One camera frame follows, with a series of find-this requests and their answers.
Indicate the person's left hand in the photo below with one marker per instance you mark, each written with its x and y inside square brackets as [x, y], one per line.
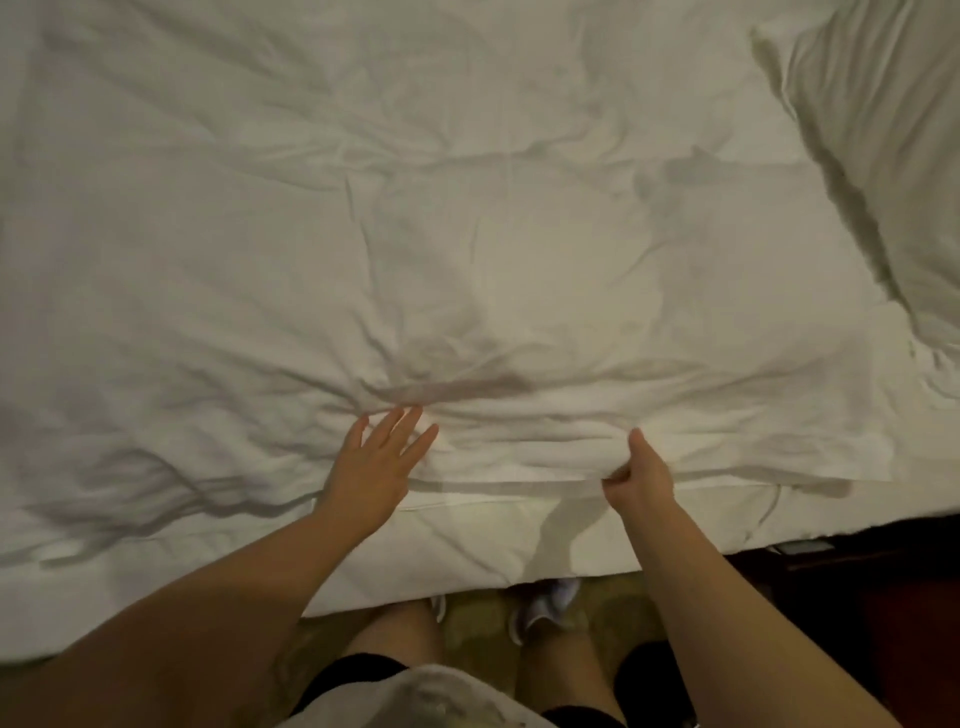
[375, 477]

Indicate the person's right hand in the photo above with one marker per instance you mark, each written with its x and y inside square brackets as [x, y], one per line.
[642, 483]

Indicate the white duvet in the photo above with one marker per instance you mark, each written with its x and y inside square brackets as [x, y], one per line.
[375, 225]

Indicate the white bed sheet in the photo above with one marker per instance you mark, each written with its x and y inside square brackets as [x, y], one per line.
[120, 593]

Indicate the white pillow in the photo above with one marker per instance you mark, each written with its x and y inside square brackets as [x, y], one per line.
[900, 135]

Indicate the person's left forearm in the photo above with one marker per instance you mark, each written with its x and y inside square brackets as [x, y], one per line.
[180, 630]

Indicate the person's right forearm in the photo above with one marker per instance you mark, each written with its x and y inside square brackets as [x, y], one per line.
[750, 630]

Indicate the person's white shoe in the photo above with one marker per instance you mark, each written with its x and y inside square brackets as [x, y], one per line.
[548, 603]
[437, 606]

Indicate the person's left leg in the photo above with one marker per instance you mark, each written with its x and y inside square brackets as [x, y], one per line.
[398, 630]

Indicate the person's leg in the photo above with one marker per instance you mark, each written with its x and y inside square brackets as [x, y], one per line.
[567, 668]
[398, 630]

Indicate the person's right leg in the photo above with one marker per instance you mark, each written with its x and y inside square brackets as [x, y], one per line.
[567, 668]

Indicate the person's black shorts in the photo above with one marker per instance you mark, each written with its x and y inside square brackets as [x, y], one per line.
[348, 675]

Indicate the person's white shirt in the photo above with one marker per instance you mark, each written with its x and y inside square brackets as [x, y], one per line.
[420, 702]

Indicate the reddish wooden nightstand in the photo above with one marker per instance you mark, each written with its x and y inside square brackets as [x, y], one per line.
[900, 630]

